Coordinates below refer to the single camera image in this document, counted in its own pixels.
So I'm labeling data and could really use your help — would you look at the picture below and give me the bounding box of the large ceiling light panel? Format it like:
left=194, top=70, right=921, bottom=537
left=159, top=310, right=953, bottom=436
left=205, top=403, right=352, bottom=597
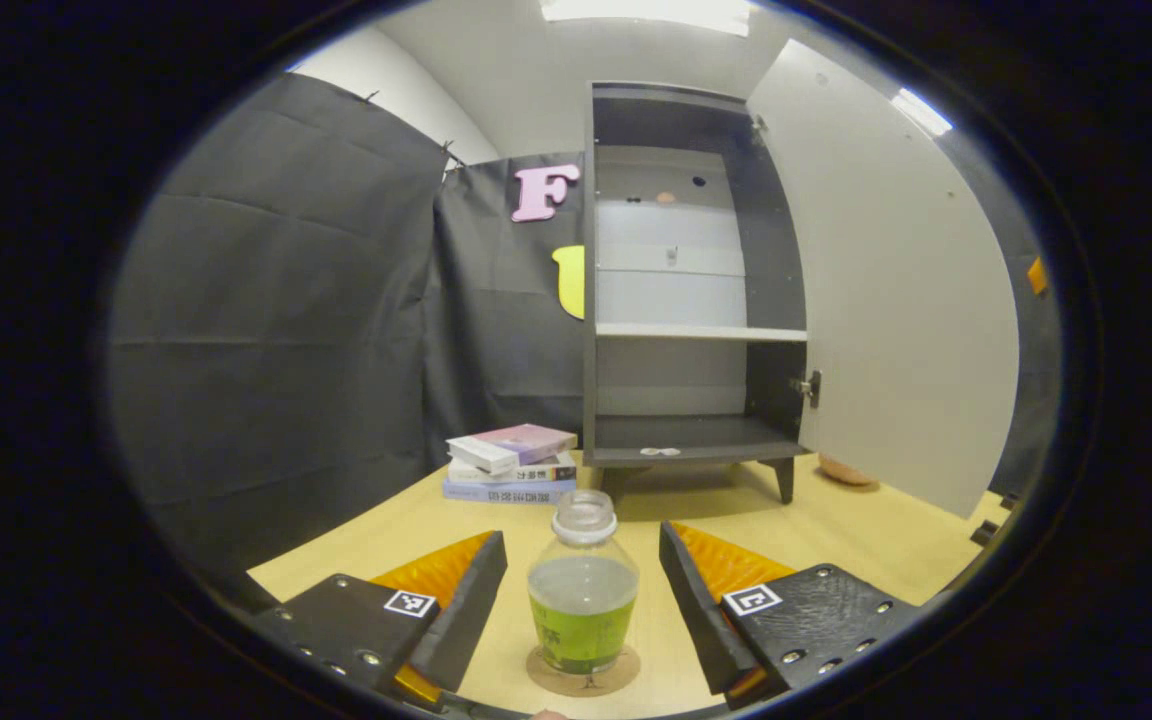
left=541, top=0, right=757, bottom=36

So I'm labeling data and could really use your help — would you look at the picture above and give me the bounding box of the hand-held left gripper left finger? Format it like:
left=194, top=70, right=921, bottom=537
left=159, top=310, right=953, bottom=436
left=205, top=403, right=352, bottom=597
left=254, top=530, right=509, bottom=713

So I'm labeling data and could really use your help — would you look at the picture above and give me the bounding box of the round brown coaster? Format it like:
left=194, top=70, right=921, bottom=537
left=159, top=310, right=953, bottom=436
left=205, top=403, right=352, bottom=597
left=525, top=643, right=642, bottom=698

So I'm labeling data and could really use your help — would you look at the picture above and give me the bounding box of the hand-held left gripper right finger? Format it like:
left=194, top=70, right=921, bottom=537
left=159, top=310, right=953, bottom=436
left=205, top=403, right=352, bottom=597
left=658, top=520, right=927, bottom=713

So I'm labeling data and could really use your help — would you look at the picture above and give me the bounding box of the clear bottle with green label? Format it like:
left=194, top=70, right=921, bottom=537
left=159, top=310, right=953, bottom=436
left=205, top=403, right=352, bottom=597
left=526, top=489, right=641, bottom=676

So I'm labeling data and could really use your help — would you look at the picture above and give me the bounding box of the blue book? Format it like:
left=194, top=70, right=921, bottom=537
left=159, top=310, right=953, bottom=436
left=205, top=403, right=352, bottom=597
left=442, top=476, right=577, bottom=505

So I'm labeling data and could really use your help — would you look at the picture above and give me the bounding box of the grey cabinet door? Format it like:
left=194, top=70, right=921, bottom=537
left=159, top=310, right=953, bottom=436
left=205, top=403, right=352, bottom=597
left=744, top=38, right=1022, bottom=521

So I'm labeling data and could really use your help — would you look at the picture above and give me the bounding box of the pink and white book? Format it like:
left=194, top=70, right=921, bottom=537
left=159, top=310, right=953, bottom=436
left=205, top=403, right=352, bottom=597
left=446, top=423, right=579, bottom=477

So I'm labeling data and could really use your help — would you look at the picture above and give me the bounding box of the white book with dark spine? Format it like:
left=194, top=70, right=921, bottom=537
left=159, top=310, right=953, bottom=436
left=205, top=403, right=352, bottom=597
left=448, top=452, right=578, bottom=485

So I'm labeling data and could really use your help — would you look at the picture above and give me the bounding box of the white cabinet shelf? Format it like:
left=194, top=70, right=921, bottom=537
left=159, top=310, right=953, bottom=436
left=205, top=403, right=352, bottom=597
left=594, top=322, right=809, bottom=344

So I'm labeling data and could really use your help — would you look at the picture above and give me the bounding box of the dark grey cabinet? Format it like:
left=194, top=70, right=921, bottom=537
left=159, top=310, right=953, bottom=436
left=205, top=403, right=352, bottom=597
left=581, top=80, right=822, bottom=506

